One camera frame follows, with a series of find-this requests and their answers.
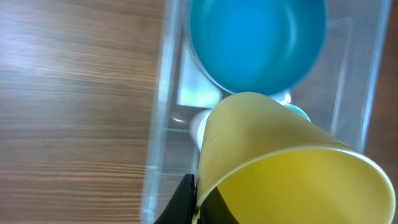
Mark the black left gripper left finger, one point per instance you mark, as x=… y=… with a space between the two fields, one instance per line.
x=180 y=207

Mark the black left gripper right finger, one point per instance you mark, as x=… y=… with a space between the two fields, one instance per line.
x=214 y=210

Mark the yellow cup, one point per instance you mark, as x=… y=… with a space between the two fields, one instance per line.
x=271 y=165

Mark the grey cup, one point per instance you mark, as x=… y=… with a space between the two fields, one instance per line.
x=197 y=127

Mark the small mint green bowl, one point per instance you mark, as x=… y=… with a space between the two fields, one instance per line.
x=298 y=111

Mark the dark blue bowl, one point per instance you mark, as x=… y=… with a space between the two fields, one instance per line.
x=263 y=46

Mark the clear plastic storage container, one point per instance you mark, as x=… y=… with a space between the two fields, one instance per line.
x=337 y=94

